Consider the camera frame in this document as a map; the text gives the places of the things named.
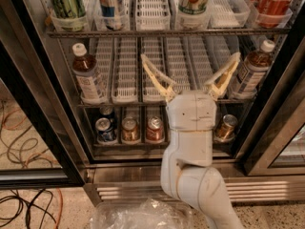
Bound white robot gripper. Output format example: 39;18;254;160
141;52;240;132

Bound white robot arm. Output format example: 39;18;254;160
141;52;244;229

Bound orange gold soda can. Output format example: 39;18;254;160
213;114;238;143

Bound red soda can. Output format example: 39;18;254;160
146;116;163;142

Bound brown gold soda can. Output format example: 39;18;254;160
122;117;139;142

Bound blue can behind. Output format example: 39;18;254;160
99;106;115;119

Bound blue pepsi can front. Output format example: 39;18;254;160
95;117;116;142

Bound right fridge glass door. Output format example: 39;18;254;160
245;46;305;176

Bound red coca-cola can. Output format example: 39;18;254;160
249;0;293;29

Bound green tall can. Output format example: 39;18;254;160
51;0;86;20

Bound open fridge glass door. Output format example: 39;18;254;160
0;0;86;189

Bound right tea bottle white cap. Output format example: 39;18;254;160
229;39;275;99

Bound tea bottle white cap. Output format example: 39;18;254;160
72;43;106;104
229;39;275;99

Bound left tea bottle white cap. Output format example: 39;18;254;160
72;43;106;104

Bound clear plastic bin with bag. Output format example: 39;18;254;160
91;198;193;229

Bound middle wire shelf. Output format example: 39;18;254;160
77;98;254;108

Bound wire shelf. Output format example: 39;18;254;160
77;98;254;108
47;28;291;38

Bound top wire shelf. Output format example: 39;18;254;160
47;28;291;38

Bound black floor cable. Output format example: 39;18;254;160
0;188;57;229

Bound orange floor cable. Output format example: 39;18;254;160
0;100;63;229

